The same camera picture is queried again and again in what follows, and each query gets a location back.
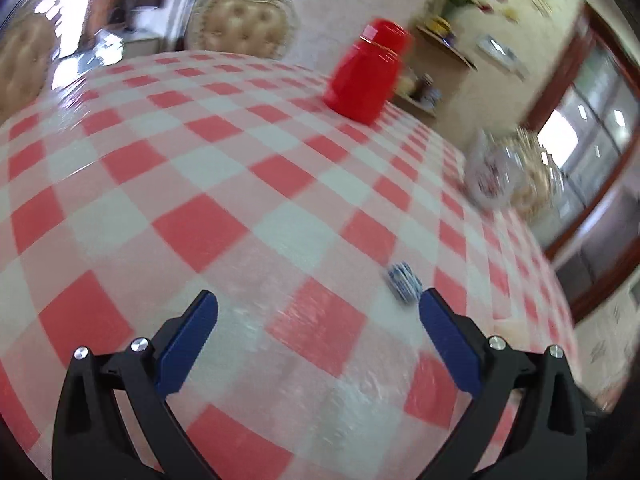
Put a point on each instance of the glass door wooden frame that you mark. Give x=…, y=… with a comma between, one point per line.
x=590, y=110

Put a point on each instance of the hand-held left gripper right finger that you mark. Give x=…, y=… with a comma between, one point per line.
x=450, y=345

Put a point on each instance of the yellow jar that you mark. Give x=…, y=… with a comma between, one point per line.
x=440, y=24

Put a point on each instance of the cream tufted dining chair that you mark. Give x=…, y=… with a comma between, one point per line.
x=240, y=20
x=540, y=180
x=20, y=70

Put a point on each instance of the white floral teapot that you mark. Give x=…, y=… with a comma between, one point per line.
x=487, y=175

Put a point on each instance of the wooden corner shelf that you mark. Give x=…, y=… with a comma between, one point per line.
x=445, y=45

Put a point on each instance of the red thermos jug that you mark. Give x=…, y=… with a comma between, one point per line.
x=365, y=80

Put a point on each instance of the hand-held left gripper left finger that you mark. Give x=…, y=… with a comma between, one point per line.
x=187, y=345

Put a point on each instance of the small blue-white candy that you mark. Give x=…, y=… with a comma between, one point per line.
x=402, y=282

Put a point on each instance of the brown bottle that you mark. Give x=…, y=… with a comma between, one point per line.
x=426, y=85

